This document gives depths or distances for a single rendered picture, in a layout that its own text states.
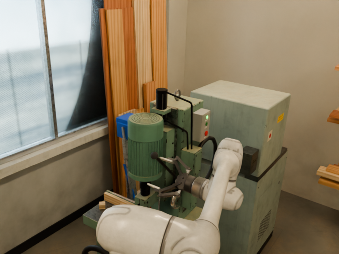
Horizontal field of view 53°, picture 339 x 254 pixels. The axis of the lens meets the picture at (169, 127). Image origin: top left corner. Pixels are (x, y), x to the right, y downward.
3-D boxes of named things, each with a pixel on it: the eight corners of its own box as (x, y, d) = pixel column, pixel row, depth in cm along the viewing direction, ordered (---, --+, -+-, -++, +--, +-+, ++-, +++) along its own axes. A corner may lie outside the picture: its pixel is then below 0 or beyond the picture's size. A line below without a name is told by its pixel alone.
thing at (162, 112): (151, 121, 177) (151, 89, 170) (159, 116, 183) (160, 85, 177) (163, 124, 173) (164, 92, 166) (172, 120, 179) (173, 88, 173)
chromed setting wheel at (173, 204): (168, 212, 186) (169, 193, 181) (180, 201, 195) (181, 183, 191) (173, 214, 184) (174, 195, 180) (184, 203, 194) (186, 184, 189)
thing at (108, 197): (104, 200, 204) (103, 192, 203) (106, 198, 206) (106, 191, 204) (190, 239, 175) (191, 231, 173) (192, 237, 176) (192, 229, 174)
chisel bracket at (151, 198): (134, 209, 183) (134, 196, 179) (149, 197, 194) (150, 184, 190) (145, 214, 179) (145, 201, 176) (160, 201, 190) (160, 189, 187)
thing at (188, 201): (176, 204, 192) (177, 186, 188) (182, 199, 198) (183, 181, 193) (191, 210, 187) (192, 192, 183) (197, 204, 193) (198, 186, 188)
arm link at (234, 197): (209, 199, 150) (216, 171, 149) (242, 211, 142) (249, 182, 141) (199, 204, 141) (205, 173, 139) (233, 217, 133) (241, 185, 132)
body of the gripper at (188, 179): (193, 197, 149) (175, 190, 154) (201, 179, 152) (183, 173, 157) (188, 192, 143) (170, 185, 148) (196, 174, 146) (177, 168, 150)
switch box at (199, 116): (190, 139, 188) (192, 112, 182) (199, 134, 196) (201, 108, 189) (200, 142, 185) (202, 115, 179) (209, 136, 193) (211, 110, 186)
